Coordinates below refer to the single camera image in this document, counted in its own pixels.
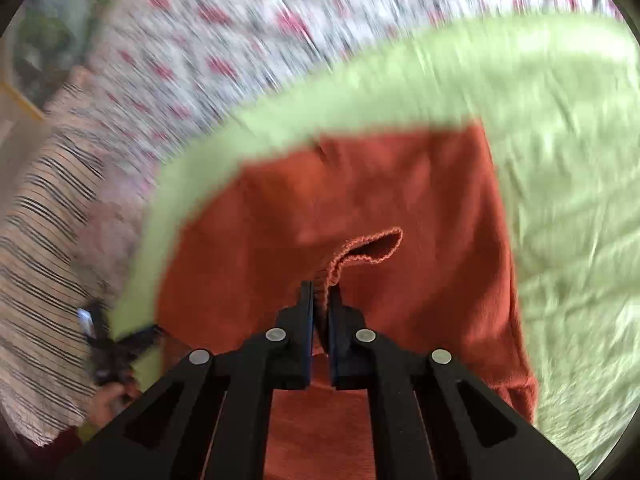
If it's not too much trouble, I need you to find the rust orange knit sweater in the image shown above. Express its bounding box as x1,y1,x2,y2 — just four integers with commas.
157,124,537,479

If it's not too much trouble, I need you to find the plaid checked blanket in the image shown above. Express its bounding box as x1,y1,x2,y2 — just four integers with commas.
0,66,151,449

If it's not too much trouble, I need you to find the gold framed picture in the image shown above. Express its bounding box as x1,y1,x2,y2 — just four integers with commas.
9,0,115,110

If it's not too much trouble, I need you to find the floral white pink bedspread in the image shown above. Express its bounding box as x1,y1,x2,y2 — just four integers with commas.
86,0,620,164

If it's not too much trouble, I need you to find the person's left hand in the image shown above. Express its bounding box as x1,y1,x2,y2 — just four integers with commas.
87,380,141,429

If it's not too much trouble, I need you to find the light green bed sheet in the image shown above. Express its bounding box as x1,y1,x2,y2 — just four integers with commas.
111,14,639,477

